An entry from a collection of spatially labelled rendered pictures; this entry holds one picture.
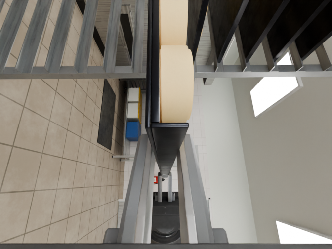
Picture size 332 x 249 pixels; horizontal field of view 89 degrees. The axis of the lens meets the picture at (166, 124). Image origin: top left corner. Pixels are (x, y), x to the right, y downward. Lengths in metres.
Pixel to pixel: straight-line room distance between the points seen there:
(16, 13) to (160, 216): 0.86
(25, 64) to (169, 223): 0.66
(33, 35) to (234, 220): 4.39
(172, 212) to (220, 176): 3.97
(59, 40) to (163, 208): 0.65
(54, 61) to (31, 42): 0.12
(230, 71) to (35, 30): 0.70
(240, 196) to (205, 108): 2.27
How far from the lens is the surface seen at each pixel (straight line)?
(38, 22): 0.86
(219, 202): 4.37
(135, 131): 3.73
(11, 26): 0.90
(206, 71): 0.60
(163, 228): 0.45
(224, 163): 4.43
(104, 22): 2.78
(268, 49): 0.71
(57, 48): 0.74
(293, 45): 0.76
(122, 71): 0.60
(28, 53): 0.78
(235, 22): 0.52
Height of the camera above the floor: 1.05
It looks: 1 degrees up
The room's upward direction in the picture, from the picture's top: 89 degrees clockwise
